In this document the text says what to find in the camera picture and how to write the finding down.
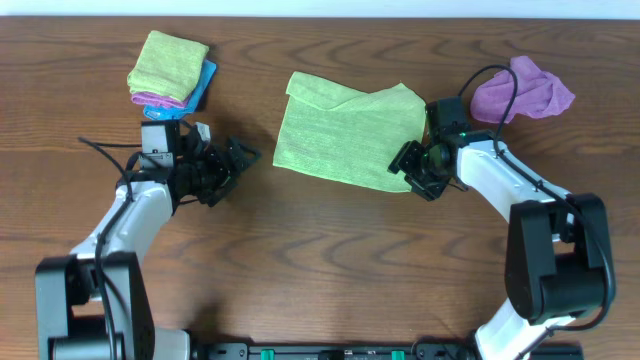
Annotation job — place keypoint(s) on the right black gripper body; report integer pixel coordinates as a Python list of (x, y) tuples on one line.
[(419, 170)]

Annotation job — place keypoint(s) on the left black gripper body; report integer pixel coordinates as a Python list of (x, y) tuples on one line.
[(207, 173)]

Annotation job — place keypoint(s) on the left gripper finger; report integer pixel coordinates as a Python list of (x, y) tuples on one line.
[(218, 187), (241, 156)]

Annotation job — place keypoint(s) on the green microfibre cloth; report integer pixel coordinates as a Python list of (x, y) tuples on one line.
[(341, 134)]

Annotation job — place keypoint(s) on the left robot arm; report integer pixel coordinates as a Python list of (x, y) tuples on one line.
[(92, 303)]

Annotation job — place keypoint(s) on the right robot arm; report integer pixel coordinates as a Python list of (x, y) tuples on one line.
[(558, 265)]

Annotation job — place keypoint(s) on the folded blue cloth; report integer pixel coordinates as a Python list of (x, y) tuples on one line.
[(195, 98)]

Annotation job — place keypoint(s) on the folded pink cloth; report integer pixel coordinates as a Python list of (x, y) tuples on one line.
[(155, 100)]

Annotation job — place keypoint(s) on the folded green cloth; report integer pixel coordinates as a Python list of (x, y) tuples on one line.
[(167, 66)]

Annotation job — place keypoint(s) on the crumpled purple cloth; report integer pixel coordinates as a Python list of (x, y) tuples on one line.
[(540, 94)]

